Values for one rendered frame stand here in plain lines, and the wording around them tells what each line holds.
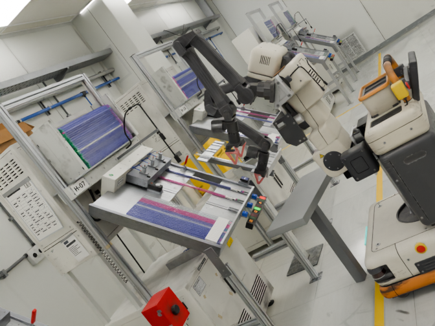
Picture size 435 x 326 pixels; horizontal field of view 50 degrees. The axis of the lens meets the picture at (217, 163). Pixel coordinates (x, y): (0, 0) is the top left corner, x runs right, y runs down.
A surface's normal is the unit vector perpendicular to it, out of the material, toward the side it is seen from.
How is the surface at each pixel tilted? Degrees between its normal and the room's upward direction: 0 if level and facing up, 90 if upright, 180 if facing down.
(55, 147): 90
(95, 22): 90
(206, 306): 90
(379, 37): 90
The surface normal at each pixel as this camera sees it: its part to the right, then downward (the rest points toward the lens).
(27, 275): 0.75, -0.47
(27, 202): -0.30, 0.34
